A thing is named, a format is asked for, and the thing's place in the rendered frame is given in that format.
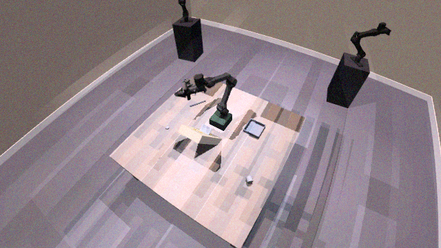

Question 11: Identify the light blue square tray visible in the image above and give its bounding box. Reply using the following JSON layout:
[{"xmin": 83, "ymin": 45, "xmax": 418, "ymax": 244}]
[{"xmin": 243, "ymin": 118, "xmax": 266, "ymax": 139}]

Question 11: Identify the beige service panel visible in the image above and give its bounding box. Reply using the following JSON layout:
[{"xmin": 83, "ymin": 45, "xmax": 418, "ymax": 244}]
[{"xmin": 178, "ymin": 125, "xmax": 222, "ymax": 145}]

